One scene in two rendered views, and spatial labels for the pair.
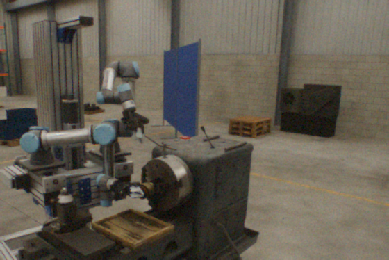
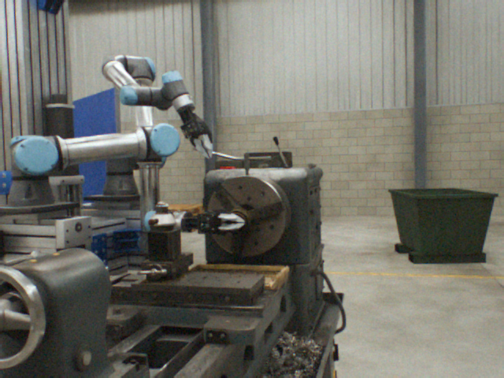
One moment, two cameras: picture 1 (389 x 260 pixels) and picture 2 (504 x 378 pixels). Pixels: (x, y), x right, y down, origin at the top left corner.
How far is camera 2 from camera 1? 102 cm
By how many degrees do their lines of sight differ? 28
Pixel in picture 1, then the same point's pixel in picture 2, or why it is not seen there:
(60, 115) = (41, 131)
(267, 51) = not seen: hidden behind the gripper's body
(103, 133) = (166, 135)
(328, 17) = (260, 67)
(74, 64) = (60, 50)
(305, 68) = (240, 134)
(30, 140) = (41, 150)
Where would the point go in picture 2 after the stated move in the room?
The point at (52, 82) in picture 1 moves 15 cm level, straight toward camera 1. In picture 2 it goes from (30, 72) to (48, 66)
